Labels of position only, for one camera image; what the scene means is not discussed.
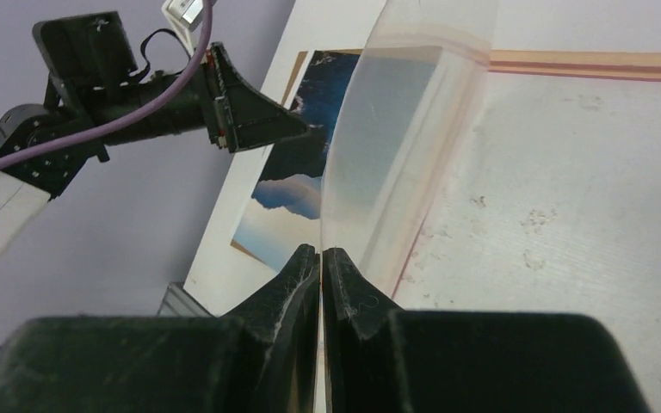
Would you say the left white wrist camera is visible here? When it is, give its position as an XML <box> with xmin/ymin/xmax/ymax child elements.
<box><xmin>161</xmin><ymin>0</ymin><xmax>216</xmax><ymax>43</ymax></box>

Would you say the pink picture frame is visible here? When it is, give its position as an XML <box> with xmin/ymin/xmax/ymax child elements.
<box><xmin>390</xmin><ymin>47</ymin><xmax>661</xmax><ymax>300</ymax></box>

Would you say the aluminium rail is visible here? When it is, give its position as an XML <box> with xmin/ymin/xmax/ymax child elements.
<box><xmin>157</xmin><ymin>282</ymin><xmax>213</xmax><ymax>317</ymax></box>

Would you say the blue landscape photo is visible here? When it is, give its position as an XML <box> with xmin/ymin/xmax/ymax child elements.
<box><xmin>230</xmin><ymin>50</ymin><xmax>363</xmax><ymax>274</ymax></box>

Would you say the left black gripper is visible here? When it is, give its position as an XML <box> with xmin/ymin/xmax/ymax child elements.
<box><xmin>96</xmin><ymin>42</ymin><xmax>311</xmax><ymax>153</ymax></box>

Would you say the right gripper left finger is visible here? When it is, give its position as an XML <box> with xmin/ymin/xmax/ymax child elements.
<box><xmin>0</xmin><ymin>244</ymin><xmax>319</xmax><ymax>412</ymax></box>

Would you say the clear plastic sheet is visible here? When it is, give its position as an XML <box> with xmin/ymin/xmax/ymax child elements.
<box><xmin>321</xmin><ymin>1</ymin><xmax>498</xmax><ymax>295</ymax></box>

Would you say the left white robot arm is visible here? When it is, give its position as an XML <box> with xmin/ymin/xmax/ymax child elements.
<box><xmin>0</xmin><ymin>11</ymin><xmax>311</xmax><ymax>255</ymax></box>

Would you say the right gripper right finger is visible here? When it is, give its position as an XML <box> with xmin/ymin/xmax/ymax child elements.
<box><xmin>322</xmin><ymin>248</ymin><xmax>648</xmax><ymax>412</ymax></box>

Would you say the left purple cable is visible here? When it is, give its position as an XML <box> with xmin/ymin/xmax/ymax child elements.
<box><xmin>0</xmin><ymin>0</ymin><xmax>215</xmax><ymax>190</ymax></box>

